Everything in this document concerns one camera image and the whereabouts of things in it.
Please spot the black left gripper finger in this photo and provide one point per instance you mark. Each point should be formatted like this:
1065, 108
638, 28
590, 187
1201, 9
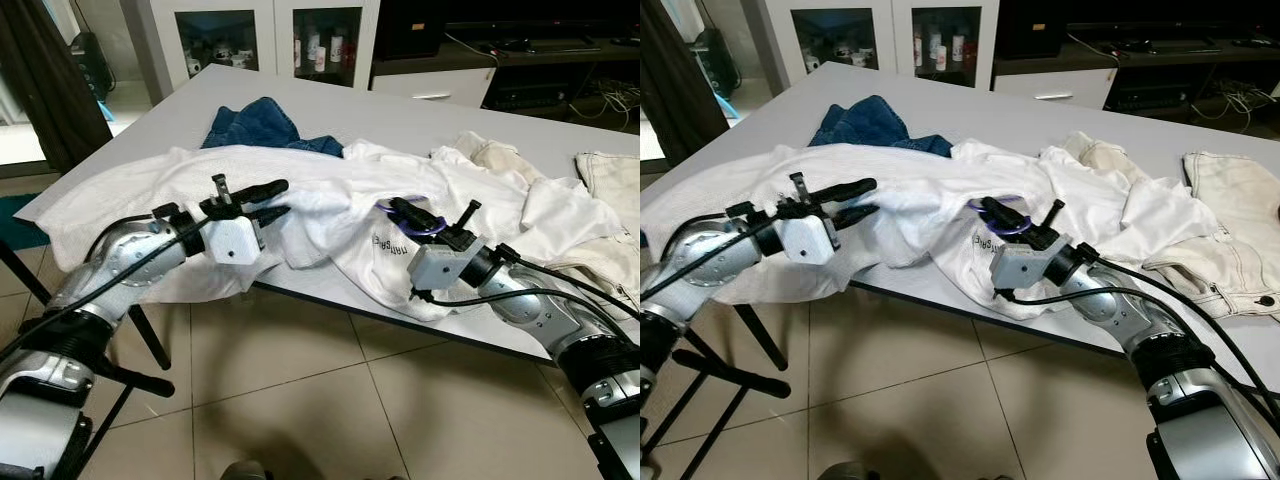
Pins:
857, 215
845, 190
270, 214
265, 190

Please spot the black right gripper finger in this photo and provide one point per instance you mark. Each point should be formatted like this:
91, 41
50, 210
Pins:
415, 213
1007, 213

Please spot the purple plastic hanger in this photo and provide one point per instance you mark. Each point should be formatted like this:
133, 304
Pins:
440, 228
1015, 232

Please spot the white printed t-shirt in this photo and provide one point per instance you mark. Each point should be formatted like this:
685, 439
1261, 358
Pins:
480, 200
1100, 215

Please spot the blue denim shorts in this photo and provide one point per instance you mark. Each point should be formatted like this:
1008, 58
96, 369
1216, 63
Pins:
870, 125
260, 125

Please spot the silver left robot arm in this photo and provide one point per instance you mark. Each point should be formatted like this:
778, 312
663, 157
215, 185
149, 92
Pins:
120, 260
700, 255

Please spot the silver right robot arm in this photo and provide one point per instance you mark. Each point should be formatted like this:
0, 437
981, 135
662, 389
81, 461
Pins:
1140, 320
540, 310

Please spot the beige garment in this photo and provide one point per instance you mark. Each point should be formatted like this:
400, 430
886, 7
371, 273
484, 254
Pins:
1105, 155
495, 155

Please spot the white table with black legs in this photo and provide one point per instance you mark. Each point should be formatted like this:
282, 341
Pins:
1050, 105
400, 110

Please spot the white drawer unit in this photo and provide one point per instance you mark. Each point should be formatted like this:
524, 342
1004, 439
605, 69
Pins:
1060, 88
440, 85

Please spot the white glass-door cabinet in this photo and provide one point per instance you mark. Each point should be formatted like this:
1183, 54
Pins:
880, 40
260, 40

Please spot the dark low media shelf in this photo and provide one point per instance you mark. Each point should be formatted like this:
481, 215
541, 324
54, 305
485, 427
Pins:
560, 90
1190, 85

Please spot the black television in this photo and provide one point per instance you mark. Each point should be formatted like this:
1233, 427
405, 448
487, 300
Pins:
1030, 25
410, 25

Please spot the dark grey curtain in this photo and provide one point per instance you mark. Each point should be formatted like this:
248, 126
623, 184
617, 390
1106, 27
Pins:
50, 80
680, 70

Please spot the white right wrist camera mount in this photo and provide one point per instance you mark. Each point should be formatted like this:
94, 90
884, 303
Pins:
1025, 268
440, 268

